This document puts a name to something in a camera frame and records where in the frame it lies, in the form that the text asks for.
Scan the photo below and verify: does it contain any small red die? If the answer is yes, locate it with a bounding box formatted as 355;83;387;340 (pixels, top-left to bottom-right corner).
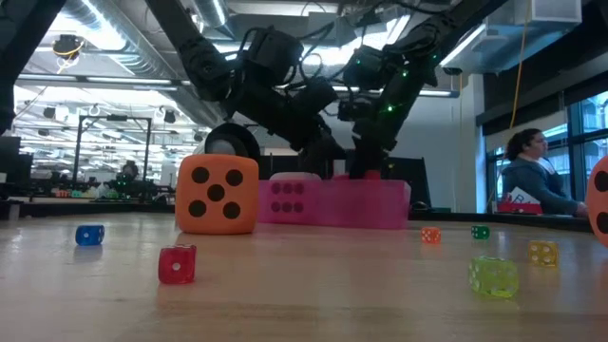
157;243;198;286

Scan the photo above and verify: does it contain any black equipment cabinet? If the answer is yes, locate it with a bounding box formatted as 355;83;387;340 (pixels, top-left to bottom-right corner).
379;155;432;211

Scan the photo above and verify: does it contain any person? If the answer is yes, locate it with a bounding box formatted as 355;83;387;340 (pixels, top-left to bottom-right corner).
501;127;590;219

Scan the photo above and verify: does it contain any large pink foam die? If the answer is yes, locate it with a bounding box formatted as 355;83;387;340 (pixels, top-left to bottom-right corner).
258;171;325;225

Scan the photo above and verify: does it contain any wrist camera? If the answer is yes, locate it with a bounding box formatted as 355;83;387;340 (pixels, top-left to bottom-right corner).
337;97;368;123
303;78;339;115

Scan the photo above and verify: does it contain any white paper sign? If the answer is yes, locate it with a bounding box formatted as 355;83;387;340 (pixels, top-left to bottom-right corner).
506;186;542;205

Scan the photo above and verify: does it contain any small blue die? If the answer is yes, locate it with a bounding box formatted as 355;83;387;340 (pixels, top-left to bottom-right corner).
74;224;106;247

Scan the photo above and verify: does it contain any black gantry frame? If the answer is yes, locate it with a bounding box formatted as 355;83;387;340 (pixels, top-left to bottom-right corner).
72;113;154;191

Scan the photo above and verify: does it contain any black low partition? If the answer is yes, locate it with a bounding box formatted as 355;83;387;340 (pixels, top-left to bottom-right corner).
258;152;310;181

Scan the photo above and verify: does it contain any red box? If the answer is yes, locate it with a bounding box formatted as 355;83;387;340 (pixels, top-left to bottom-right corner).
496;199;543;216

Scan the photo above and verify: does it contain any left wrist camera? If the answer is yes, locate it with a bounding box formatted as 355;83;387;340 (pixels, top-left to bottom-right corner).
303;78;339;115

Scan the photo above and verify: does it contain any yellow hanging cable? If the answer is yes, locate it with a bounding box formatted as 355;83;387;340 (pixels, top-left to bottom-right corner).
508;0;530;130

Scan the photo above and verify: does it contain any round silver air duct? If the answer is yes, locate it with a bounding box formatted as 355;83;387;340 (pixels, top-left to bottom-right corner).
192;0;230;29

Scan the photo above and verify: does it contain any white round desk fan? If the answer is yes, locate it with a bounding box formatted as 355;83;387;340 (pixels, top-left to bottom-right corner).
203;122;262;161

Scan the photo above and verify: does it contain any small lime green die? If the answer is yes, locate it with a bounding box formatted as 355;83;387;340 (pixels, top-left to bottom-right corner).
467;256;521;299

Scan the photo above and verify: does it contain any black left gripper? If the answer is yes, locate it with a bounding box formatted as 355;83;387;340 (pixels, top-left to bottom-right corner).
237;84;349;181

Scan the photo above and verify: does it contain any yellow ceiling cable reel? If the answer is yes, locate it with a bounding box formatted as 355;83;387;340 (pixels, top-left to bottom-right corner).
50;32;87;62

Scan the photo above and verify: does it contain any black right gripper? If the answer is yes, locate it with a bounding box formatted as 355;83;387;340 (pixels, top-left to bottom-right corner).
350;70;419;181

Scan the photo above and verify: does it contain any small orange die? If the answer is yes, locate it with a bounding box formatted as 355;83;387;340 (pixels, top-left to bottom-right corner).
420;226;443;245

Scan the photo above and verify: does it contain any black computer monitor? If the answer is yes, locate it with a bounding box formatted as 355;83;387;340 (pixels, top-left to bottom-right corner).
0;136;33;200

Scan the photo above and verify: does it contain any black aluminium table frame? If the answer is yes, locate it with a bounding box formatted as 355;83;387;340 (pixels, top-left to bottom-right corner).
0;199;608;235

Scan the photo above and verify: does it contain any pink translucent plastic bin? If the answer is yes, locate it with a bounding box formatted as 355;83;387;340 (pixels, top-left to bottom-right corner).
257;177;412;232

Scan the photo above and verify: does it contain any large orange foam die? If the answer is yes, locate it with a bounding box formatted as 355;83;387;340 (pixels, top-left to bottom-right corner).
585;155;608;249
174;153;260;236

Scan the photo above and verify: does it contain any small yellow die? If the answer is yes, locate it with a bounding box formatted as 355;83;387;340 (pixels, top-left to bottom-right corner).
527;239;561;268

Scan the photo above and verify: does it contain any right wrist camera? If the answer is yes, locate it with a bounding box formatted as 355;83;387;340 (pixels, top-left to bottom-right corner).
337;97;368;123

